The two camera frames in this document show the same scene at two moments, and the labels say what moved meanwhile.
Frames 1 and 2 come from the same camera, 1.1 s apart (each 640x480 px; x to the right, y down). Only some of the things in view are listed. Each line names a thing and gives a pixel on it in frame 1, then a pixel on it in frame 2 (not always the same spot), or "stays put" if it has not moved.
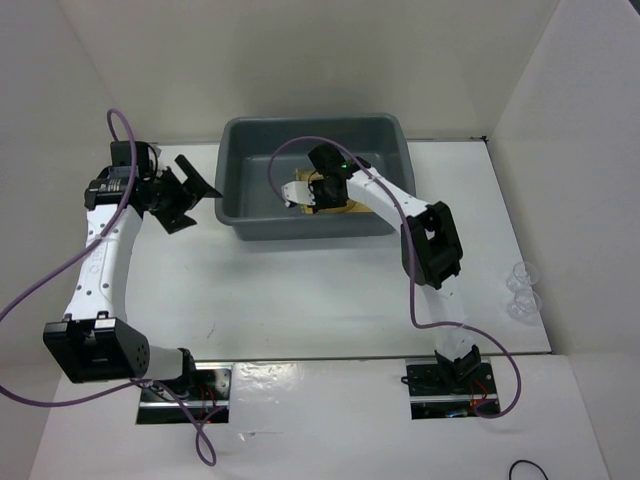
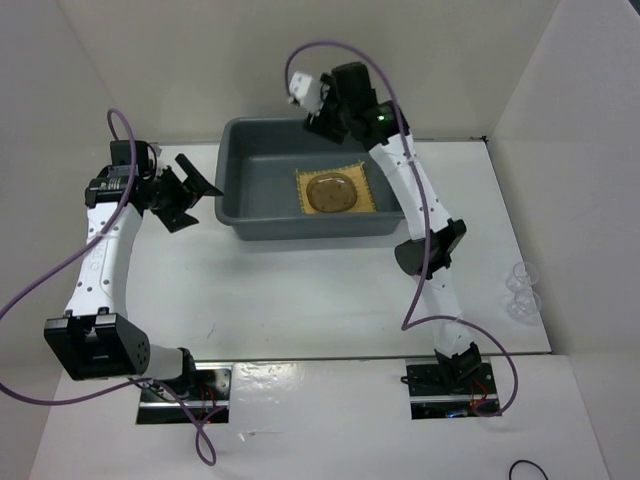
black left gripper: x=174 y=218 stays put
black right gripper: x=314 y=199 to x=319 y=123
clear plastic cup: x=522 y=276 stays put
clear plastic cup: x=525 y=306 stays put
